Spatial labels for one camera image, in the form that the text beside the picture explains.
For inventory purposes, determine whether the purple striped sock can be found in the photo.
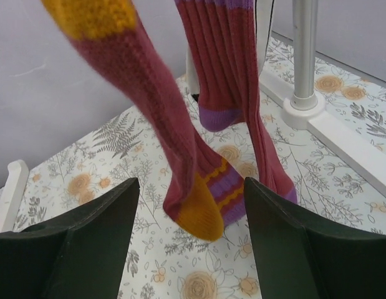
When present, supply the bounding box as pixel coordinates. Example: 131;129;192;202
175;1;297;203
43;1;245;241

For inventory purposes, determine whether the white drying rack stand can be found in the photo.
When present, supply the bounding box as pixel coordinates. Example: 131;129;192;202
0;0;386;234

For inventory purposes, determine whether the black white striped sock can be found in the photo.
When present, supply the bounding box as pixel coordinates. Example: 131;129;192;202
255;0;275;74

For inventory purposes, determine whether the floral patterned table mat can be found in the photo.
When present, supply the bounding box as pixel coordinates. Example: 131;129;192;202
0;36;386;298

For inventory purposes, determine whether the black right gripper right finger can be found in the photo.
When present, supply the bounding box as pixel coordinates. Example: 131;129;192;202
244;178;386;299

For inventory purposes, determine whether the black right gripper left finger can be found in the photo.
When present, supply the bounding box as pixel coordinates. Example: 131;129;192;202
0;178;140;299

